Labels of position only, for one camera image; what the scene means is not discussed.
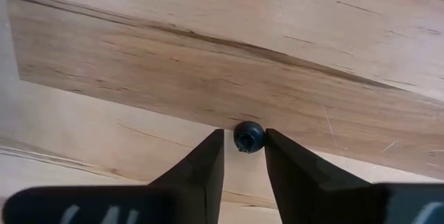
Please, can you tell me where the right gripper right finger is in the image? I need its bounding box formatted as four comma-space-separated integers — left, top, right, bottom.
265, 128, 444, 224

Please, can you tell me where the dark toy blueberry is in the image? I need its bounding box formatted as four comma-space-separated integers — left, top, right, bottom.
232, 121, 267, 154

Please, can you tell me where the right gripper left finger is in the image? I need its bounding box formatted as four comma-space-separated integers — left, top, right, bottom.
1, 129, 225, 224

